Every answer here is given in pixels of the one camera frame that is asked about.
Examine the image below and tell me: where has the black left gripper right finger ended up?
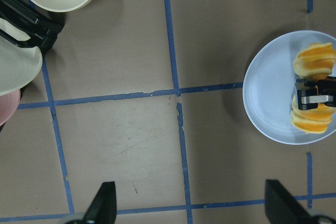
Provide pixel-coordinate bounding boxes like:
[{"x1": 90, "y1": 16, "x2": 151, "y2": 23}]
[{"x1": 264, "y1": 179, "x2": 315, "y2": 224}]

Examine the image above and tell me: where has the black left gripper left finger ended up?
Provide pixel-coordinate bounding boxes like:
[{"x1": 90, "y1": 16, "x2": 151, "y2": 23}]
[{"x1": 82, "y1": 182, "x2": 117, "y2": 224}]

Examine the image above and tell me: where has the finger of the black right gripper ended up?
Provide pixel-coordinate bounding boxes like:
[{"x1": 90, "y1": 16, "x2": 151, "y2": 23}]
[{"x1": 296, "y1": 76, "x2": 335, "y2": 110}]

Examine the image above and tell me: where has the orange striped bread roll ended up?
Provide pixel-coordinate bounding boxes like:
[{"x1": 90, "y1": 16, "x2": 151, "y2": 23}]
[{"x1": 290, "y1": 42, "x2": 335, "y2": 134}]

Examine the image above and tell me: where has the blue plate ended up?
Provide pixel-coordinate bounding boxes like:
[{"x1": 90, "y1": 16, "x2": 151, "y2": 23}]
[{"x1": 243, "y1": 30, "x2": 335, "y2": 145}]

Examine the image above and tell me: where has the pink plate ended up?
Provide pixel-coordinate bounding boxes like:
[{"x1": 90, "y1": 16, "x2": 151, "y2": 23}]
[{"x1": 1, "y1": 90, "x2": 20, "y2": 125}]

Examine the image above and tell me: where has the white plate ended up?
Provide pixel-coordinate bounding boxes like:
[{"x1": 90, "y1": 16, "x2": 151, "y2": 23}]
[{"x1": 0, "y1": 18, "x2": 43, "y2": 96}]

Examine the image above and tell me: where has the black plate rack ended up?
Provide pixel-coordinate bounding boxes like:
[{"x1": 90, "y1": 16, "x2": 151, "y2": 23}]
[{"x1": 1, "y1": 0, "x2": 65, "y2": 55}]

